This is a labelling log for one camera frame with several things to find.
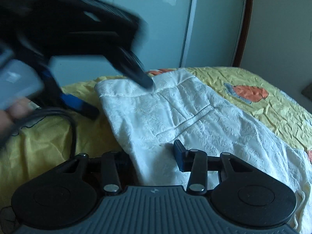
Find white textured pants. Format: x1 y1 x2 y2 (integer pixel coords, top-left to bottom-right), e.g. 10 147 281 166
95 69 311 233

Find person's left hand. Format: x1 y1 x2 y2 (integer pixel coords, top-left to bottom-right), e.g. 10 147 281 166
0 98 33 135

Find yellow patterned bedspread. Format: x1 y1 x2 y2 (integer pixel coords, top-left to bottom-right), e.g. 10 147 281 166
1 67 311 207

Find white sliding wardrobe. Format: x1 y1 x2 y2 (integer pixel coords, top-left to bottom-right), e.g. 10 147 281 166
43 0 254 88

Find black cable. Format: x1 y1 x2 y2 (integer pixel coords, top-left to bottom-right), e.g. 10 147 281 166
0 108 77 159

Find dark object at wall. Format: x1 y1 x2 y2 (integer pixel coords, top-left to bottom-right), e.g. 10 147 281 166
301 83 312 101

